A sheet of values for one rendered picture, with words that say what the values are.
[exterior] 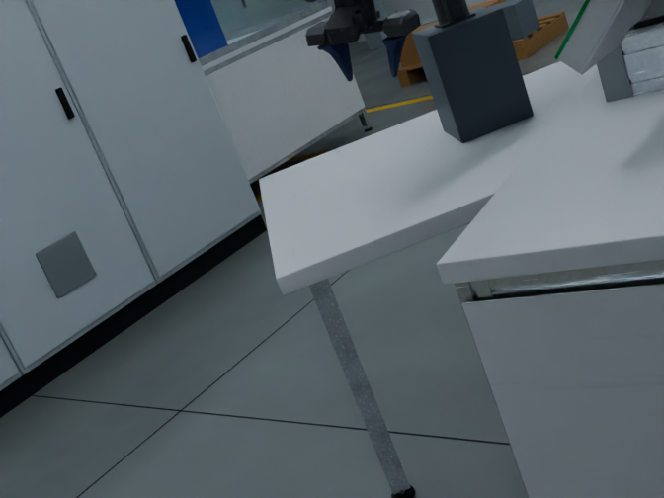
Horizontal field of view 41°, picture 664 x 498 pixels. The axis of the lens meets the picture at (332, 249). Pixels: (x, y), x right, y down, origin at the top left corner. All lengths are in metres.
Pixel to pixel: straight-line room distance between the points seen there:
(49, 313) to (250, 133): 2.02
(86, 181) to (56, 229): 0.27
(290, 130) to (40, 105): 2.10
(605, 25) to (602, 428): 0.51
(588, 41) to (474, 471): 1.29
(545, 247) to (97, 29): 3.48
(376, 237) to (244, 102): 4.26
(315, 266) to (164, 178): 3.16
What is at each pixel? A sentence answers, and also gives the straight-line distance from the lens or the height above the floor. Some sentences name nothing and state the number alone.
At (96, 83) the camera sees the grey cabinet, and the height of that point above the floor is 1.07.
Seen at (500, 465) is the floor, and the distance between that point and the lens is 2.24.
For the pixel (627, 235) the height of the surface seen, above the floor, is 0.86.
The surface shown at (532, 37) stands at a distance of 7.10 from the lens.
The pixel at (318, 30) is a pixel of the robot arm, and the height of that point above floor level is 1.14.
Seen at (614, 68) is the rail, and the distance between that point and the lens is 1.57.
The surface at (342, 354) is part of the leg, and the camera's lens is 2.03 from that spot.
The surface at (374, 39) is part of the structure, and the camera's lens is 10.75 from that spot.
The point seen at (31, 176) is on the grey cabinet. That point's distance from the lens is 4.01.
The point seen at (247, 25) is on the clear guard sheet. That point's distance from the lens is 5.70.
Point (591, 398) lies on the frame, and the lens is 1.15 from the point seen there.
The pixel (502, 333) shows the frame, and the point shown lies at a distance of 1.13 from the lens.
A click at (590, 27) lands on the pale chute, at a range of 1.23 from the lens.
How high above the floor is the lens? 1.26
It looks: 18 degrees down
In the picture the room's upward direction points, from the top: 21 degrees counter-clockwise
